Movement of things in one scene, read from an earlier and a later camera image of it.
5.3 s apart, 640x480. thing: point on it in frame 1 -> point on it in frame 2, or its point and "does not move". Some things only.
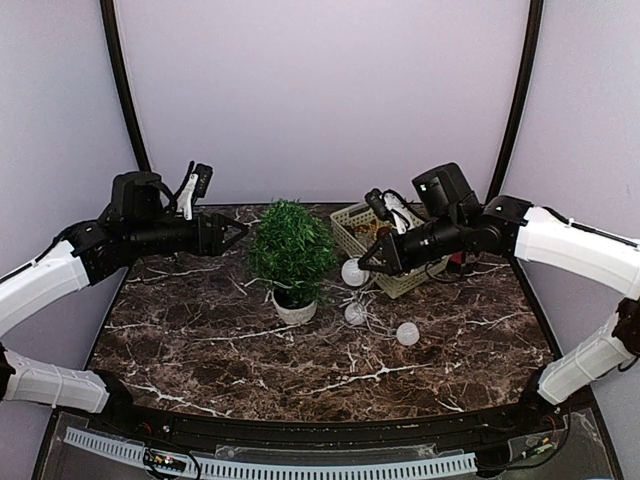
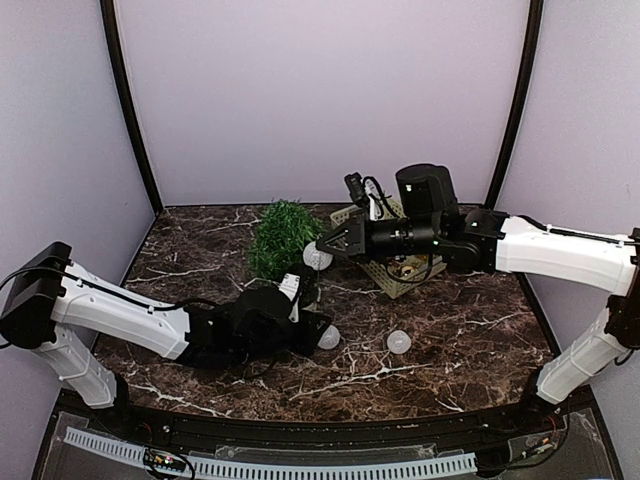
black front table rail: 179,428 does not move
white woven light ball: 352,274 -> 315,258
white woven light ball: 408,333 -> 398,342
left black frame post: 112,22 does not move
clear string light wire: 364,313 -> 319,280
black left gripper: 205,234 -> 304,335
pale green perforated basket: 357,231 does not move
